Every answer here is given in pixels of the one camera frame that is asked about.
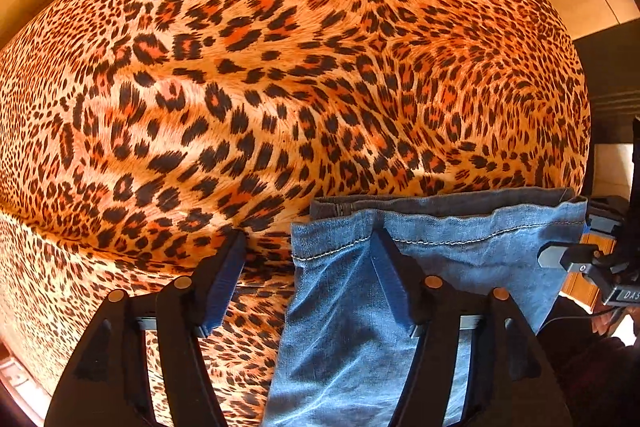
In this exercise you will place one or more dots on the leopard print bed sheet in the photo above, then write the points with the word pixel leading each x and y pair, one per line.
pixel 250 82

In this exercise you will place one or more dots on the dark furniture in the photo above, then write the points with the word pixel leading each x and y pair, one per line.
pixel 615 67

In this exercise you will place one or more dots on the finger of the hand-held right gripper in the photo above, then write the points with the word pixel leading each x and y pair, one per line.
pixel 602 214
pixel 565 256

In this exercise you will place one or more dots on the blue denim pants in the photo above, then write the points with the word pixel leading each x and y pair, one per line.
pixel 340 357

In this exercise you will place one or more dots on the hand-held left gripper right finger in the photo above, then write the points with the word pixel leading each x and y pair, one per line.
pixel 395 287

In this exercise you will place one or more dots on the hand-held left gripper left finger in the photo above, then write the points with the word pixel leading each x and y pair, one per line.
pixel 225 277

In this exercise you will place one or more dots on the person's right forearm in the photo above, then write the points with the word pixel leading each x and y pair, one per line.
pixel 590 372

